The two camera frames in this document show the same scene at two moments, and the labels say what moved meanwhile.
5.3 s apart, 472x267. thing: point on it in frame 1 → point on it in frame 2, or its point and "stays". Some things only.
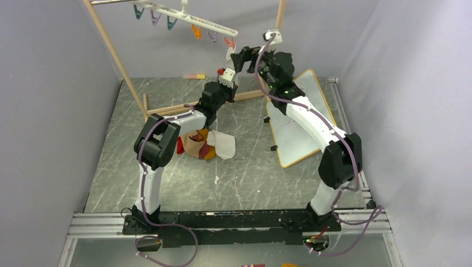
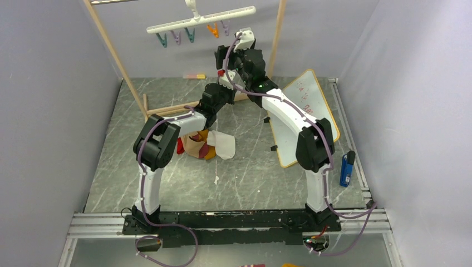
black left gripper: x=232 y=92 stays
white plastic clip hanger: x=198 y=21 → x=197 y=18
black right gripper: x=246 y=55 → x=221 y=54
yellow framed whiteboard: x=294 y=143 stays
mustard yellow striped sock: x=211 y=153 stays
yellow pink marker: x=196 y=76 stays
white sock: x=225 y=144 stays
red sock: x=180 y=149 stays
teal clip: x=137 y=13 → x=163 y=41
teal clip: x=170 y=25 → x=191 y=36
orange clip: x=197 y=31 → x=215 y=30
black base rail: x=187 y=229 stays
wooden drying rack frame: x=143 y=107 stays
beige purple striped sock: x=194 y=145 stays
